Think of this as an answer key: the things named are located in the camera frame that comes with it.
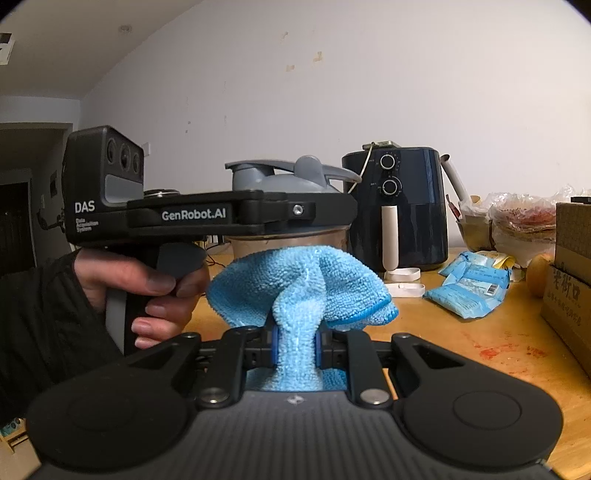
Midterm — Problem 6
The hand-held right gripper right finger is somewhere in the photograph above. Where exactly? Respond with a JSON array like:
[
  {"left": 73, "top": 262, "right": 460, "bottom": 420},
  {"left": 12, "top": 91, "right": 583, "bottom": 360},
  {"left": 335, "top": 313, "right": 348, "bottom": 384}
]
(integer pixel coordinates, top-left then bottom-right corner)
[{"left": 316, "top": 322, "right": 465, "bottom": 409}]

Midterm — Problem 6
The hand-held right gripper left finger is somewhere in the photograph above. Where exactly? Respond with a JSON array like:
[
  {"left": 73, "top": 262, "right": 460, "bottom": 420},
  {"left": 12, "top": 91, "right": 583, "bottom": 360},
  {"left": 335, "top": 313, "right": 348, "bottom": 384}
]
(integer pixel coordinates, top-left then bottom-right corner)
[{"left": 127, "top": 323, "right": 280, "bottom": 409}]

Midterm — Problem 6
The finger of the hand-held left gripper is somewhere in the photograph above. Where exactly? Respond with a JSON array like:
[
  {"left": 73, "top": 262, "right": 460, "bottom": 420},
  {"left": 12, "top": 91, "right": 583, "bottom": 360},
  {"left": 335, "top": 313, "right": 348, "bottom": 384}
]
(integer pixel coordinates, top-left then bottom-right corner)
[{"left": 240, "top": 191, "right": 358, "bottom": 236}]

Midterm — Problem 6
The grey lid shaker bottle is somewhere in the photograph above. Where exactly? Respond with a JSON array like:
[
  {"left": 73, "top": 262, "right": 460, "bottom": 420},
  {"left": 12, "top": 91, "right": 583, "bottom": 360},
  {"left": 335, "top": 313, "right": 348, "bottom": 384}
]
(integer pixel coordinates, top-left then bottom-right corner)
[{"left": 224, "top": 155, "right": 363, "bottom": 259}]

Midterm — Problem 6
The blue microfibre cloth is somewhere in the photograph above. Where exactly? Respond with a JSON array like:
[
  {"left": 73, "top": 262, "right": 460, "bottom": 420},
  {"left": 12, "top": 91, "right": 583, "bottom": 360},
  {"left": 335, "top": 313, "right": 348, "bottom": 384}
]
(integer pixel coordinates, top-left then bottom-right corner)
[{"left": 206, "top": 246, "right": 399, "bottom": 393}]

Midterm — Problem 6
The person's left forearm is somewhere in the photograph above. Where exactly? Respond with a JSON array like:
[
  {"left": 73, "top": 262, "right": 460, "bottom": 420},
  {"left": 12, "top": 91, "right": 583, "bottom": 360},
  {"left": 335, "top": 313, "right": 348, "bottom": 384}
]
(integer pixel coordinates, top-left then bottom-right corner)
[{"left": 0, "top": 251, "right": 125, "bottom": 418}]

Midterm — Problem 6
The person's left hand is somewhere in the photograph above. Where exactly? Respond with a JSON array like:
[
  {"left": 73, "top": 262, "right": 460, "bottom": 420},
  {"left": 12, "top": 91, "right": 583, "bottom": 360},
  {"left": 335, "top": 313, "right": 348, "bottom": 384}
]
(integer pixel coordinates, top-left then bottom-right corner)
[{"left": 74, "top": 248, "right": 211, "bottom": 350}]

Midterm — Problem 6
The dark blue air fryer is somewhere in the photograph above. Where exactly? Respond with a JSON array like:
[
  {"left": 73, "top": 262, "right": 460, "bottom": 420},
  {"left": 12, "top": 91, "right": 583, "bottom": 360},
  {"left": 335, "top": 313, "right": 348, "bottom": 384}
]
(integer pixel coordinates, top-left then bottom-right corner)
[{"left": 342, "top": 147, "right": 450, "bottom": 273}]

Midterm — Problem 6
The white tube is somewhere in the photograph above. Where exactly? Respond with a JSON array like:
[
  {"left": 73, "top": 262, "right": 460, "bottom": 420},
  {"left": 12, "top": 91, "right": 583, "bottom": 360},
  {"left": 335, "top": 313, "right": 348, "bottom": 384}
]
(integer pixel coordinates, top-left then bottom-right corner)
[{"left": 438, "top": 154, "right": 472, "bottom": 204}]

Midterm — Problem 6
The blue snack packet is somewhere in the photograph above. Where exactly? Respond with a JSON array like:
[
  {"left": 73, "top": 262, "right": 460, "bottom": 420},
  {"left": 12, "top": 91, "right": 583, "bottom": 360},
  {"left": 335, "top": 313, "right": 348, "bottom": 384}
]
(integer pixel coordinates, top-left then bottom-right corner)
[
  {"left": 438, "top": 251, "right": 511, "bottom": 283},
  {"left": 424, "top": 270, "right": 509, "bottom": 319}
]

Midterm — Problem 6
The yellow snack packet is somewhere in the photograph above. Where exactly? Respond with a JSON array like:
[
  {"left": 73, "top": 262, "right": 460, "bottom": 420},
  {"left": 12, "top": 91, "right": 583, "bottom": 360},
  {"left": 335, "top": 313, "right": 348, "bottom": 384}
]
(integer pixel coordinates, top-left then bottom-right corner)
[{"left": 480, "top": 250, "right": 518, "bottom": 271}]

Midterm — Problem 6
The clear bag with red food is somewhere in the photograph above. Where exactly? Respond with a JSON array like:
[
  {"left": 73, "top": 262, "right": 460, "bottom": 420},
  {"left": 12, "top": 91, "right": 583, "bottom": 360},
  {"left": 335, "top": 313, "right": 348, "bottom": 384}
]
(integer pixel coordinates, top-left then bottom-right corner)
[{"left": 489, "top": 187, "right": 562, "bottom": 267}]

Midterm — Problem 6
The round brown fruit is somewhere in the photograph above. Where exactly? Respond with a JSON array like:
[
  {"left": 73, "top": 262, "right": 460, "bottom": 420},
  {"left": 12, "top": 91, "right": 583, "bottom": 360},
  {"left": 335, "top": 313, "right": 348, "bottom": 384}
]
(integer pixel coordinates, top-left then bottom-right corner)
[{"left": 526, "top": 254, "right": 555, "bottom": 297}]

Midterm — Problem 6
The printed cardboard box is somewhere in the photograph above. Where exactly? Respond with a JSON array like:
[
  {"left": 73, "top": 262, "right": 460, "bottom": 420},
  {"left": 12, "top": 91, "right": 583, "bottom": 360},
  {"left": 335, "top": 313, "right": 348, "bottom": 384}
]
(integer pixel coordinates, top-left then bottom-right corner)
[{"left": 541, "top": 263, "right": 591, "bottom": 376}]

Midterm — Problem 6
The plain cardboard box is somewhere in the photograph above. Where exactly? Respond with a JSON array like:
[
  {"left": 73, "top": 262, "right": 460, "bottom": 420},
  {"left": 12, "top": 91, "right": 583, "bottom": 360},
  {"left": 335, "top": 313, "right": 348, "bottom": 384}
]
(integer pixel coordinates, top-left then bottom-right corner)
[{"left": 554, "top": 200, "right": 591, "bottom": 274}]

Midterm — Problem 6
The beige cable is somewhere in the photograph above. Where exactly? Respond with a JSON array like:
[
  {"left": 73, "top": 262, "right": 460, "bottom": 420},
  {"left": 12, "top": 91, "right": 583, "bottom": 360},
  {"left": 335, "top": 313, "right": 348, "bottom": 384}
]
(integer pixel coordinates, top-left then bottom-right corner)
[{"left": 347, "top": 145, "right": 375, "bottom": 195}]

